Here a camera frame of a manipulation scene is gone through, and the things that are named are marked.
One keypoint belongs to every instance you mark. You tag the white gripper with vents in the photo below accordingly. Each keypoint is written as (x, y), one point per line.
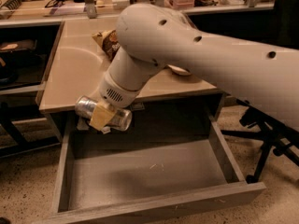
(119, 93)

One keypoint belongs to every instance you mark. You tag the silver redbull can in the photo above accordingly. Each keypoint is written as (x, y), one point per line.
(121, 121)

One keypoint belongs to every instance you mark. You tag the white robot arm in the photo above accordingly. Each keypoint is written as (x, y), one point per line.
(153, 37)

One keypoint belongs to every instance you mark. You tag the wooden cabinet with beige top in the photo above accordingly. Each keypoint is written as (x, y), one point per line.
(79, 63)

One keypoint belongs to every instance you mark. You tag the grey open top drawer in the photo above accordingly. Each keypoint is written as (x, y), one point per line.
(169, 165)

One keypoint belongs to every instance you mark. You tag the brown chip bag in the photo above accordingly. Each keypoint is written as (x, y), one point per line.
(108, 42)

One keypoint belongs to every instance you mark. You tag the white paper bowl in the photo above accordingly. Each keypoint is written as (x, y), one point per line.
(179, 71)

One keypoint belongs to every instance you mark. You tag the dark side shelf unit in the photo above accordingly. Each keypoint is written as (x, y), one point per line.
(26, 55)

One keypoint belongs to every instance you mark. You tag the long background workbench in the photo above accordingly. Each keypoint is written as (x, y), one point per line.
(38, 9)

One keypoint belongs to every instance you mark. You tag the black coiled spring tool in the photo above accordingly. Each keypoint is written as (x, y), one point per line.
(9, 7)

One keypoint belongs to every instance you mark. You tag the black office chair base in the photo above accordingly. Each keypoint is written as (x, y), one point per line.
(275, 136)

